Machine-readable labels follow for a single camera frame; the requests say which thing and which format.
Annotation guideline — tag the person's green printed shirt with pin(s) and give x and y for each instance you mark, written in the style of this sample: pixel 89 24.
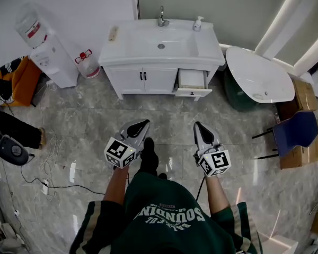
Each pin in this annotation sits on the person's green printed shirt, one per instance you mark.
pixel 161 221

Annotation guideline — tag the white pump soap bottle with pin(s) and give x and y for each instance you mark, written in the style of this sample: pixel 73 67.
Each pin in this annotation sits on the white pump soap bottle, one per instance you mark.
pixel 197 25

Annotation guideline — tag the white cabinet door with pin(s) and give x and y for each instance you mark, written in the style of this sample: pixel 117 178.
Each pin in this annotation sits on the white cabinet door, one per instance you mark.
pixel 125 79
pixel 160 79

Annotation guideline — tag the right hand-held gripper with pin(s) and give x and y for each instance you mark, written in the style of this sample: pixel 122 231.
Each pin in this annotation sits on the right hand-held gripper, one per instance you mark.
pixel 216 163

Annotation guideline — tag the person's right forearm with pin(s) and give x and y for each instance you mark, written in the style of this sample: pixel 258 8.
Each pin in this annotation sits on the person's right forearm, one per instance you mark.
pixel 217 194

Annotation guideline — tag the white rectangular stand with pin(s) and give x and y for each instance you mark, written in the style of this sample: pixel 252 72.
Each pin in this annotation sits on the white rectangular stand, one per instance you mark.
pixel 278 245

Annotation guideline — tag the person's black shoe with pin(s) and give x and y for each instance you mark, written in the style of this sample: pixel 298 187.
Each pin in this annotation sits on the person's black shoe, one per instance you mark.
pixel 149 155
pixel 162 176

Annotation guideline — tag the white cabinet drawer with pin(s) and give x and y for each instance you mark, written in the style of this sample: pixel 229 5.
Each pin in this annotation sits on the white cabinet drawer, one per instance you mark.
pixel 192 77

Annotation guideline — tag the black white striped cloth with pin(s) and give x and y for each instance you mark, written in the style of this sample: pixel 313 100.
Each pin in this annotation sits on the black white striped cloth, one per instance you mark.
pixel 8 66

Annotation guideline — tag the white water dispenser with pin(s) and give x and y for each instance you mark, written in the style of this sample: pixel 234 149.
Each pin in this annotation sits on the white water dispenser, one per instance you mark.
pixel 55 65

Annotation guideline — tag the person's left black shoe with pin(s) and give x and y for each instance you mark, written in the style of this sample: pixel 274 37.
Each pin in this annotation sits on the person's left black shoe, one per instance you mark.
pixel 149 155

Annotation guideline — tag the person's left forearm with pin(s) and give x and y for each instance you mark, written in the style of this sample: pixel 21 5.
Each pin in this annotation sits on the person's left forearm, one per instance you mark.
pixel 116 186

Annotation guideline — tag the white vanity cabinet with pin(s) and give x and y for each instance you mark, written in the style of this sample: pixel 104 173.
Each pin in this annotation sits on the white vanity cabinet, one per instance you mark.
pixel 127 89

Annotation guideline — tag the person's right black shoe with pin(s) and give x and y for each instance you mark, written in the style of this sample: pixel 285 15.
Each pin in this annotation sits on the person's right black shoe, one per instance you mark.
pixel 162 176

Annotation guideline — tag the white ceramic sink basin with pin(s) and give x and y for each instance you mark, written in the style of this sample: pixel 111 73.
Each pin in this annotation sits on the white ceramic sink basin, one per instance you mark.
pixel 148 38

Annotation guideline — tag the white power strip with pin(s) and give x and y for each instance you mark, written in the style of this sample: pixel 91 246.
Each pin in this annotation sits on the white power strip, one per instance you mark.
pixel 45 186

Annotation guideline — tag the clear water jug red cap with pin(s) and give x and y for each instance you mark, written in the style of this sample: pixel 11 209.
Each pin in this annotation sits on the clear water jug red cap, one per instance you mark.
pixel 88 66

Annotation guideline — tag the chrome faucet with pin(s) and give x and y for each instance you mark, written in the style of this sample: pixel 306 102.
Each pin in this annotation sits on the chrome faucet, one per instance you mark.
pixel 162 20

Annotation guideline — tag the metal sink drain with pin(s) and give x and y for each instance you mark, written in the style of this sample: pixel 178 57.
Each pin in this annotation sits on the metal sink drain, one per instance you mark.
pixel 161 46

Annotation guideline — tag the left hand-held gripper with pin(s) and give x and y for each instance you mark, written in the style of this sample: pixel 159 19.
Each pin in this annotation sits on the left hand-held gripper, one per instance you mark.
pixel 119 152

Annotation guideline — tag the blue chair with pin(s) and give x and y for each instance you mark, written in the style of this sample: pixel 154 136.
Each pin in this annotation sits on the blue chair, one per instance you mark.
pixel 294 134

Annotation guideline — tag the white and green bathtub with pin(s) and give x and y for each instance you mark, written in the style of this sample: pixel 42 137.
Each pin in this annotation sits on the white and green bathtub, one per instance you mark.
pixel 257 75

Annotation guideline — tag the black round device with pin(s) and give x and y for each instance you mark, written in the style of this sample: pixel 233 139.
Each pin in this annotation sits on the black round device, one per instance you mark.
pixel 12 151

